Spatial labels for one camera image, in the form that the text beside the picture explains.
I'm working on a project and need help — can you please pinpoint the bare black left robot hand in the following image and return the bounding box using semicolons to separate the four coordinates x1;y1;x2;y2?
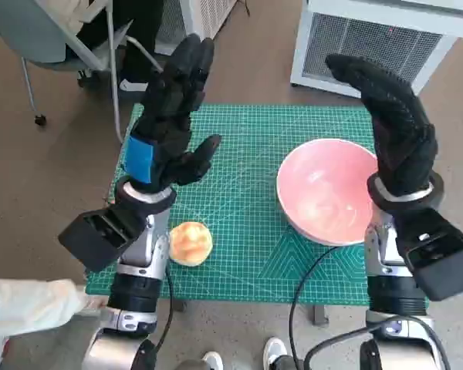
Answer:
121;33;222;190

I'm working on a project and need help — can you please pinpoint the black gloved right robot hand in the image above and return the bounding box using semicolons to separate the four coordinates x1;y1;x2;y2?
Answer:
326;53;439;197

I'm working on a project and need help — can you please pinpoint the pink bowl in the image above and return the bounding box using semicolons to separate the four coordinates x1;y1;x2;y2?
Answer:
275;138;381;247

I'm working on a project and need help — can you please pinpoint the round toy bread bun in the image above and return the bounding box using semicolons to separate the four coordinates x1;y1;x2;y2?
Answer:
168;221;214;267

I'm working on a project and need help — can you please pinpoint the green cutting mat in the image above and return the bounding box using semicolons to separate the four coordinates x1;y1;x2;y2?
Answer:
84;102;375;306

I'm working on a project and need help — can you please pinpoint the person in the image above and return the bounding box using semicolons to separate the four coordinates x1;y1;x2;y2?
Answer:
63;0;165;93
0;277;106;370

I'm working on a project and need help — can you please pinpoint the large white mesh cabinet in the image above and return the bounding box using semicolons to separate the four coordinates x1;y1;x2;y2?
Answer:
290;0;463;97

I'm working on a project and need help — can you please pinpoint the small white mesh cabinet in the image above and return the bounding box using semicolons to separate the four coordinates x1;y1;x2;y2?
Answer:
154;0;238;57

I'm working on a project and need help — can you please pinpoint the grey office chair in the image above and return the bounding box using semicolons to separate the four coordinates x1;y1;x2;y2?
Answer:
0;0;165;143

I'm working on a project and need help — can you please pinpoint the white shoe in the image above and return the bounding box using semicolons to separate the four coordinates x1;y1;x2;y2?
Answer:
262;337;289;365
202;350;225;370

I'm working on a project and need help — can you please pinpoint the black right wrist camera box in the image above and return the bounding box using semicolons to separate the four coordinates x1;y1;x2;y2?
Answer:
393;207;463;301

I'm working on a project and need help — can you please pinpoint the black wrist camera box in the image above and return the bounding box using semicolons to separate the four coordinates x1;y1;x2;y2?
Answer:
57;202;152;273
393;207;463;301

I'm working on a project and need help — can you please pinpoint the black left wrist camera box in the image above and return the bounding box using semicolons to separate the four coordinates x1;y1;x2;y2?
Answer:
57;202;152;273

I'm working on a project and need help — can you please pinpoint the thin black cable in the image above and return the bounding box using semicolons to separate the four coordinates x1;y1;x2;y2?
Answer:
288;245;343;370

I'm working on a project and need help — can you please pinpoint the thick black cable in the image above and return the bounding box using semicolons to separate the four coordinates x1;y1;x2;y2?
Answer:
304;315;452;370

